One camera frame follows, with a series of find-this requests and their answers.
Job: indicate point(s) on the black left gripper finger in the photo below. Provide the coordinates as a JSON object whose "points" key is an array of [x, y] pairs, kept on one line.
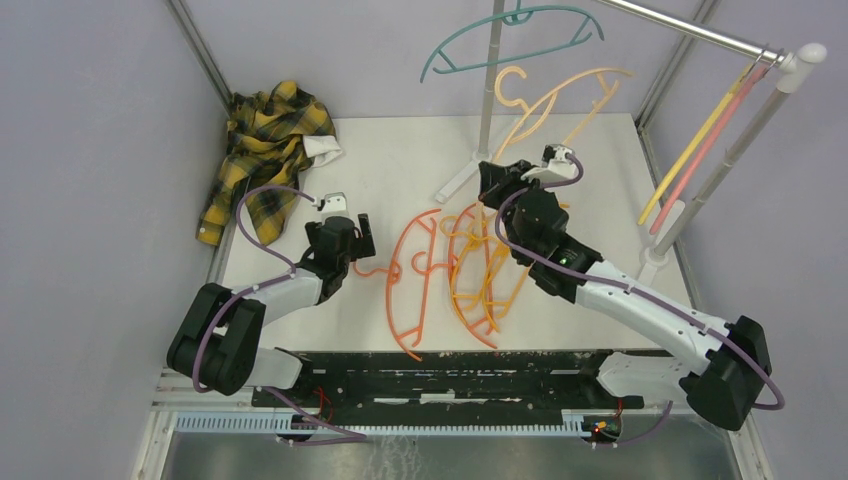
{"points": [[313, 231], [366, 245]]}

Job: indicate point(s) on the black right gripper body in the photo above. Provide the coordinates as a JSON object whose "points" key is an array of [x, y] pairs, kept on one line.
{"points": [[498, 191]]}

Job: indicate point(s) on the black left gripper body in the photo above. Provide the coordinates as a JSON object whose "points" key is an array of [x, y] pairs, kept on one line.
{"points": [[343, 266]]}

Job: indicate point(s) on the amber hanger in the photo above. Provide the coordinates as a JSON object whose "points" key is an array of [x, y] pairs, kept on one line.
{"points": [[471, 277], [480, 311]]}

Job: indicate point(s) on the beige hanger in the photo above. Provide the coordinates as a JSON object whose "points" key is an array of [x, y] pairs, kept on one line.
{"points": [[535, 114]]}

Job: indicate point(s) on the yellow hanger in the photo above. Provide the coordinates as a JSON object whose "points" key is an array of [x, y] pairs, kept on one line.
{"points": [[689, 149]]}

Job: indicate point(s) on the pink hanger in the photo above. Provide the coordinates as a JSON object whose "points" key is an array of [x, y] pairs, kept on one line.
{"points": [[702, 152]]}

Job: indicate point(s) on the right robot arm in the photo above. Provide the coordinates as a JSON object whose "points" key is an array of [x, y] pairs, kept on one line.
{"points": [[721, 369]]}

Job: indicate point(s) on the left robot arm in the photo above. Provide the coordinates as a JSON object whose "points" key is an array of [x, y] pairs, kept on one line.
{"points": [[217, 344]]}

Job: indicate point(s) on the yellow plaid shirt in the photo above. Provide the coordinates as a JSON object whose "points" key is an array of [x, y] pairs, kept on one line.
{"points": [[266, 134]]}

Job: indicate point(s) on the white clothes rack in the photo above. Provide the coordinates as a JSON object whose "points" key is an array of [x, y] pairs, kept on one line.
{"points": [[675, 214]]}

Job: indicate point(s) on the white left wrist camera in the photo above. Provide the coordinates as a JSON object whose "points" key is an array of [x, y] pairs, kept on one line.
{"points": [[333, 204]]}

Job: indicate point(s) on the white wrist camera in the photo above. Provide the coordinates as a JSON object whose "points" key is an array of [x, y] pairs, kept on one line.
{"points": [[333, 204], [559, 167]]}

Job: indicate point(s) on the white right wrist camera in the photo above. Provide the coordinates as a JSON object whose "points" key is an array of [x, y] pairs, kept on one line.
{"points": [[559, 167]]}

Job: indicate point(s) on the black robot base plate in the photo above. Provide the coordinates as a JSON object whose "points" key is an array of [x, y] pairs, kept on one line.
{"points": [[452, 388]]}

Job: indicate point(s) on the white cable duct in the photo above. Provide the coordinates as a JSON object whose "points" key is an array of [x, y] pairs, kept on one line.
{"points": [[283, 423]]}

